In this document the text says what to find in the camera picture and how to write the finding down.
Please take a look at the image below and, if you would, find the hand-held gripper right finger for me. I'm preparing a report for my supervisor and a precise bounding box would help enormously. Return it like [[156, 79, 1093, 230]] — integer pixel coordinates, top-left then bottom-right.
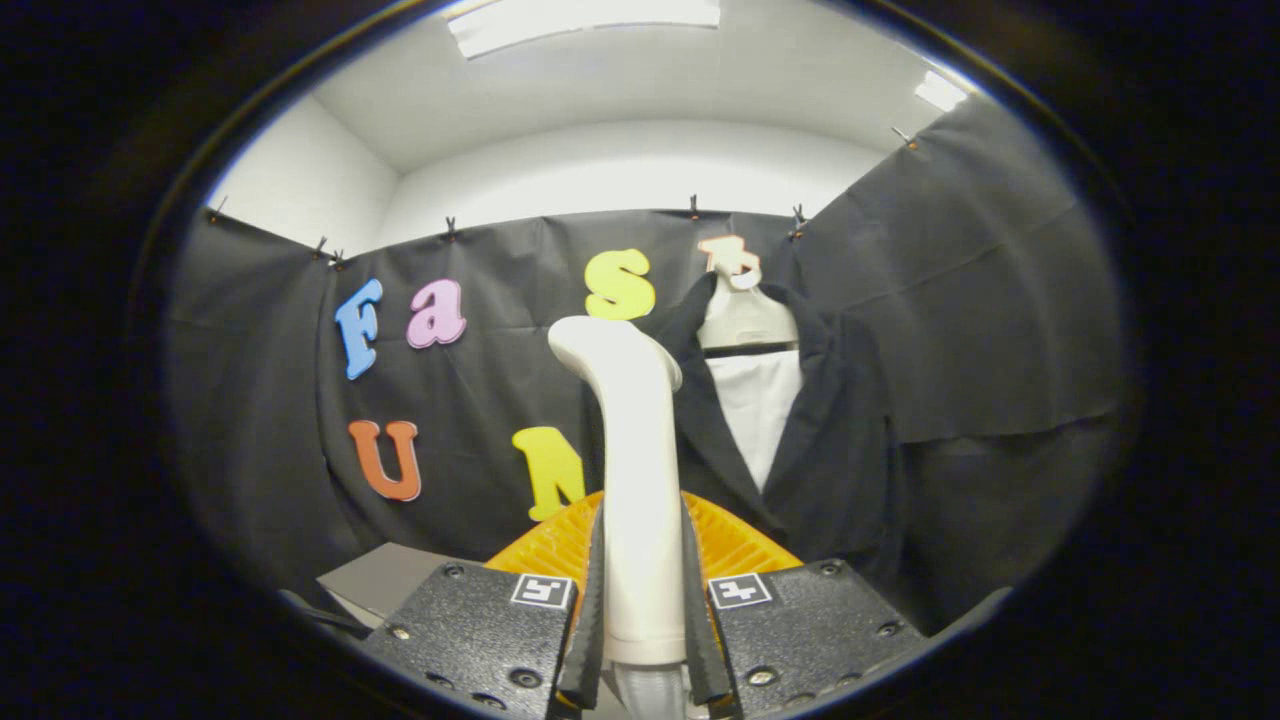
[[680, 490, 926, 720]]

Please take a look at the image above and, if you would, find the black backdrop cloth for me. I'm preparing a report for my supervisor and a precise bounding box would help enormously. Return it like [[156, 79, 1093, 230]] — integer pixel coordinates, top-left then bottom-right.
[[165, 95, 1131, 641]]

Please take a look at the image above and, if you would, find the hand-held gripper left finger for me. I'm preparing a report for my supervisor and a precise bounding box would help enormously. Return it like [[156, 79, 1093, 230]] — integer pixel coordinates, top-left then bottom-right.
[[360, 490, 607, 720]]

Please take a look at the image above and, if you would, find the small ceiling light panel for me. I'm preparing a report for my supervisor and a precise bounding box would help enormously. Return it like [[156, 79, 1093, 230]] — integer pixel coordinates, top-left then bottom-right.
[[913, 70, 969, 113]]

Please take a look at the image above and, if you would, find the white garment steamer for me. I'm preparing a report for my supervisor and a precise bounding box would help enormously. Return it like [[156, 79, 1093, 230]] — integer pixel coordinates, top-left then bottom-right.
[[548, 315, 691, 720]]

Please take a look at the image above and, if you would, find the grey cabinet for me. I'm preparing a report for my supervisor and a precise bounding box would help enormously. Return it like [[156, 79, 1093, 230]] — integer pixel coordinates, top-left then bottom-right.
[[317, 542, 451, 626]]

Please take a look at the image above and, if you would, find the white mannequin torso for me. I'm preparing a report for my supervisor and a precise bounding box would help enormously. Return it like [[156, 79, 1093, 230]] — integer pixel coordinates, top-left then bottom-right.
[[697, 265, 804, 493]]

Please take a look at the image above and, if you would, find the long ceiling light panel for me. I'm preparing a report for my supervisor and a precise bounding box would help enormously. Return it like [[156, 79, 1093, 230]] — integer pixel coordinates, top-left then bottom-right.
[[447, 0, 721, 59]]

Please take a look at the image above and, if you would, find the black blazer jacket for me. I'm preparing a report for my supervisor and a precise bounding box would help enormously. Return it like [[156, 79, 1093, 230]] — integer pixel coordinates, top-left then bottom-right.
[[640, 272, 906, 601]]

